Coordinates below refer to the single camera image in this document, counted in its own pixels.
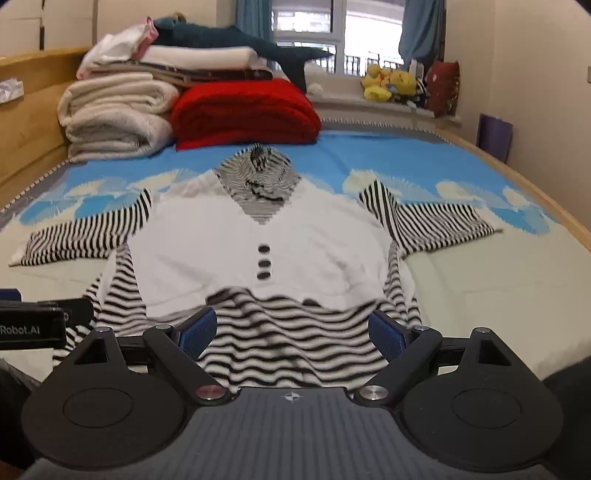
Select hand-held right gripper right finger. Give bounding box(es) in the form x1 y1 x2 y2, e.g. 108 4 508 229
355 310 525 406

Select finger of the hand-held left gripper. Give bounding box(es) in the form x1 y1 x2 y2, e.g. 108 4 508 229
39 298 95 329

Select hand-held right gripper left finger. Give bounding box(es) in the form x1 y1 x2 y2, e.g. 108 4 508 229
65 307 230 406

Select black white striped shirt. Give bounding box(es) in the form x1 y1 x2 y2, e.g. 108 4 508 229
8 143 504 393

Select blue printed bedsheet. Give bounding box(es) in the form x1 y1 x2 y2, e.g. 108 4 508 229
0 117 591 388

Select white folded blanket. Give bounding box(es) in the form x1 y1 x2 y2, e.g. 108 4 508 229
65 111 175 162
58 73 180 118

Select red folded blanket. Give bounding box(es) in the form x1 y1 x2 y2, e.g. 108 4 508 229
171 78 322 151

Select purple board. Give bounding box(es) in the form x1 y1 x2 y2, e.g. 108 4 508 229
476 113 514 163

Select white windowsill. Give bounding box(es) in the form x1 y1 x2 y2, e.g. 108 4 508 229
302 62 462 131

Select yellow plush toy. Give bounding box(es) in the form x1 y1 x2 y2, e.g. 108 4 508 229
362 64 394 102
390 69 419 96

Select red cushion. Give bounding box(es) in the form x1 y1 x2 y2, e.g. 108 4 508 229
425 60 461 116

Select dark patterned folded quilt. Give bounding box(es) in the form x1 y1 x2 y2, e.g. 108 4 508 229
88 62 275 89

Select pink white cloth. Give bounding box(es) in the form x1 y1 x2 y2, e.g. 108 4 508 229
76 16 160 77

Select white folded sheet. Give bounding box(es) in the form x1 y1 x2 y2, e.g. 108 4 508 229
139 45 260 71

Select dark teal shark plush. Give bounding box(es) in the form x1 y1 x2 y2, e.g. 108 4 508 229
152 13 334 93

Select blue curtain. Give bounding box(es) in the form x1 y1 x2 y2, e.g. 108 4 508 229
235 0 274 41
399 0 446 71

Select window with railing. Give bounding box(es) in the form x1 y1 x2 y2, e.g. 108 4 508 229
271 0 407 75

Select wooden bed frame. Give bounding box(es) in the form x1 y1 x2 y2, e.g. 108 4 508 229
0 46 591 254

